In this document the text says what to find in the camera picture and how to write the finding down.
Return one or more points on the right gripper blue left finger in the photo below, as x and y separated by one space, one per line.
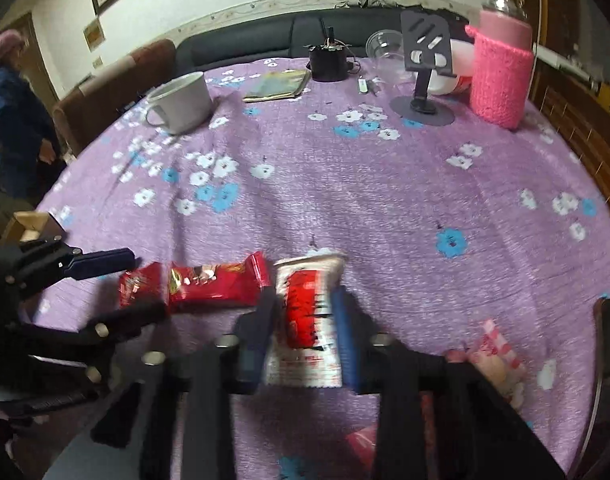
254 330

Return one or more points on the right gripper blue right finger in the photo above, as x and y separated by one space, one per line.
355 329

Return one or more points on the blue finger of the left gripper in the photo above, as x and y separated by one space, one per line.
95 264
126 323

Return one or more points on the red white snack packet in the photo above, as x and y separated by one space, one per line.
303 349

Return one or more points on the small red snack packet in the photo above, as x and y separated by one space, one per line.
143 284

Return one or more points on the long red snack bar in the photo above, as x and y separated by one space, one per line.
218 285

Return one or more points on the small pink candy packet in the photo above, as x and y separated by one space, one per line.
497 361

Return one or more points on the brown cardboard box tray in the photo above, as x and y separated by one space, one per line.
25 226

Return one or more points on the brown armchair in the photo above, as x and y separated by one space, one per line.
95 104

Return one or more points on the purple floral tablecloth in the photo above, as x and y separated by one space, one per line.
443 228

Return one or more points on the person in blue jacket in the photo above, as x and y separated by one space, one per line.
31 158

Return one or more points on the white ceramic mug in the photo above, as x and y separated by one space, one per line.
180 105

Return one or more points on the green notebook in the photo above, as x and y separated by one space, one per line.
278 86

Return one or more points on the black round cup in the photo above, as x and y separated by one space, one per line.
331 60

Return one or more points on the black leather sofa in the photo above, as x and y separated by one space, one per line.
281 36

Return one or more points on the clear plastic cup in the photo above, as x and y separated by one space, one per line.
386 51

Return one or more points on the black phone stand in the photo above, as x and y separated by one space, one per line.
426 44

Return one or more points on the pink knitted thermos bottle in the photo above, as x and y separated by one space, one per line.
502 62

